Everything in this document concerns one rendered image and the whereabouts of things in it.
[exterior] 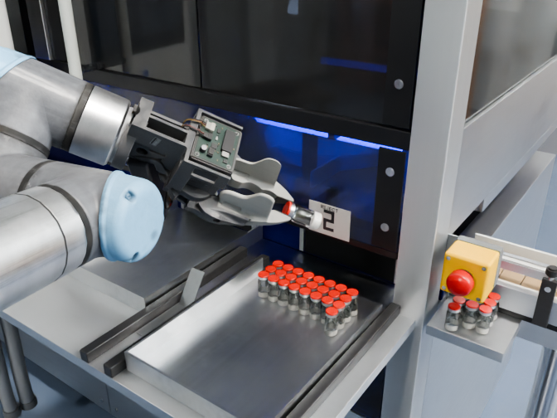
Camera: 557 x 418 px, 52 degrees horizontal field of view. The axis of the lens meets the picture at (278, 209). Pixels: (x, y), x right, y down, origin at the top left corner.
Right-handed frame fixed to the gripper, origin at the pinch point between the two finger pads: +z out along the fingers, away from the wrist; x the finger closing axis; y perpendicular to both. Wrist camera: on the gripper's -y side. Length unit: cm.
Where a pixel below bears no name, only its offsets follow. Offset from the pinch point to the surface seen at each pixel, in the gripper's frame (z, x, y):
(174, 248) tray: 0, 17, -54
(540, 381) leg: 66, 0, -21
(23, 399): -15, -7, -138
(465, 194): 37.1, 22.6, -8.4
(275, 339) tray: 15.0, -5.1, -28.9
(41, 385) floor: -10, 5, -175
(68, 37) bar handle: -35, 47, -42
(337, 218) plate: 19.8, 16.6, -21.3
